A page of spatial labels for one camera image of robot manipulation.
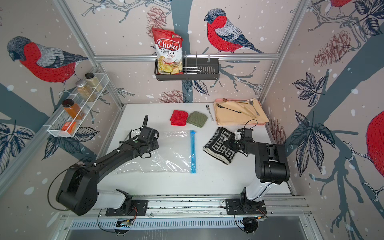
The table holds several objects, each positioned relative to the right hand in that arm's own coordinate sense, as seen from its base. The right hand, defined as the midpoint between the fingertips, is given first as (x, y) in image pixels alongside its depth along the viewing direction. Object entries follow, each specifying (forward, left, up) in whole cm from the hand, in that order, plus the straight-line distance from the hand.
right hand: (223, 140), depth 97 cm
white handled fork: (+31, +10, -1) cm, 32 cm away
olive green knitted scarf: (+17, +18, +2) cm, 25 cm away
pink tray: (+40, -1, -1) cm, 40 cm away
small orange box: (-15, +73, +33) cm, 82 cm away
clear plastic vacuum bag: (-12, +31, +2) cm, 34 cm away
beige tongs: (+26, -24, -2) cm, 35 cm away
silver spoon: (+38, -27, -1) cm, 46 cm away
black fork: (+32, -1, -1) cm, 32 cm away
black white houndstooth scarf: (-5, +4, +1) cm, 7 cm away
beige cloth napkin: (+27, -21, -1) cm, 34 cm away
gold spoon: (+40, -5, 0) cm, 40 cm away
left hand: (-6, +42, +7) cm, 43 cm away
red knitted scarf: (+16, +31, +3) cm, 35 cm away
